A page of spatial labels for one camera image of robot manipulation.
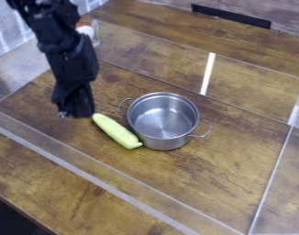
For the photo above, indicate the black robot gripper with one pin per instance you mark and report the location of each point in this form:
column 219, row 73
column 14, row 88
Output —
column 69, row 49

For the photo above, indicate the small stainless steel pot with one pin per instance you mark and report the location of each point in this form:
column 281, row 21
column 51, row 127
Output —
column 165, row 119

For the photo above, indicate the white red toy mushroom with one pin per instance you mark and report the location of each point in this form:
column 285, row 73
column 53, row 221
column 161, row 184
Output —
column 85, row 28

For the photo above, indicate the black bar on table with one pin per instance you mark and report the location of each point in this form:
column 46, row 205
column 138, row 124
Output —
column 253, row 21

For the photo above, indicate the clear acrylic enclosure wall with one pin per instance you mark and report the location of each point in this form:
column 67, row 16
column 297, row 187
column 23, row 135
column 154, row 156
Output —
column 230, row 183

